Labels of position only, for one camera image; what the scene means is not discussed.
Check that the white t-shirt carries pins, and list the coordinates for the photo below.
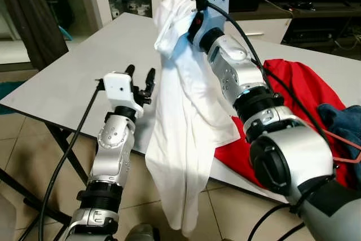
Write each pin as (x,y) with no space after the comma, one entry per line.
(180,128)

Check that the teal floor mat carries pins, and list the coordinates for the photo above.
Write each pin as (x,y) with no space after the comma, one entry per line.
(7,90)

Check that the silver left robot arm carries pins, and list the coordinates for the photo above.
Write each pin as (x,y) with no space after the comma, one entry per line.
(113,150)

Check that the white drawer front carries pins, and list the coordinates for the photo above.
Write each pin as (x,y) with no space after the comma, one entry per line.
(276,29)

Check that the red garment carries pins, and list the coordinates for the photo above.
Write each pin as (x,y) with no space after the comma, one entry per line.
(299,88)

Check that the blue denim jeans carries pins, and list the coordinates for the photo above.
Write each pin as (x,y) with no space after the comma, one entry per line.
(344,122)

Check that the black TV stand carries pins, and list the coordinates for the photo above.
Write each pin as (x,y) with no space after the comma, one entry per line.
(316,26)

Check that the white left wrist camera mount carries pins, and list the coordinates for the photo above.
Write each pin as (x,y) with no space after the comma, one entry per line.
(121,91)

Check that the light blue mop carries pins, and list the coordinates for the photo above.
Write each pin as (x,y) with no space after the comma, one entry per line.
(66,31)

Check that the grey left robot leg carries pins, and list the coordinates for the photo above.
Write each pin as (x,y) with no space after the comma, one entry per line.
(144,234)

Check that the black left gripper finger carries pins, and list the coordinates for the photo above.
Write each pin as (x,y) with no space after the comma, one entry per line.
(130,73)
(150,80)

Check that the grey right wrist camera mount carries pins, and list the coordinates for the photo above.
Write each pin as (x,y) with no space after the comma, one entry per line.
(217,1)

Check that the dark grey curtain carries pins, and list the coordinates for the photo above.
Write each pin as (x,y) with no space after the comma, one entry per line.
(34,15)

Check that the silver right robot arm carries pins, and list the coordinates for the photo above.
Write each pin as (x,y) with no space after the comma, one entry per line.
(293,150)

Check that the red plastic hanger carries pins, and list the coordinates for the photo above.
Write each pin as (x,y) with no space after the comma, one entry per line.
(347,161)

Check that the white table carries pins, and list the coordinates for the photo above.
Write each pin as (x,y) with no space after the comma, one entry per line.
(84,66)

